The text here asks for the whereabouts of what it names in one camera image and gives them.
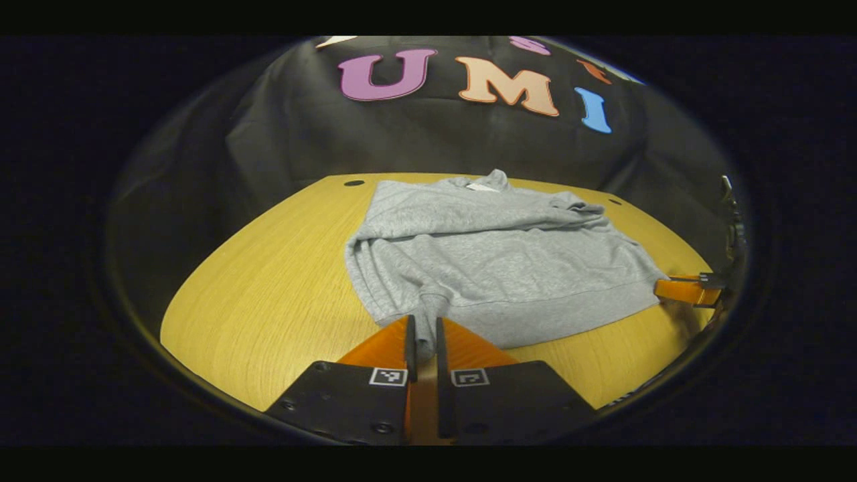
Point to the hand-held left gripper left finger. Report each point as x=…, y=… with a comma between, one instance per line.
x=410, y=351

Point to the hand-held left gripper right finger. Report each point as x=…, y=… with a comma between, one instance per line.
x=442, y=355

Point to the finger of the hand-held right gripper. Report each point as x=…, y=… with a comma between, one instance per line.
x=683, y=291

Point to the grey sweatshirt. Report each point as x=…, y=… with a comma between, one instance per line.
x=495, y=268

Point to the black backdrop cloth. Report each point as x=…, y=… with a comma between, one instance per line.
x=402, y=140

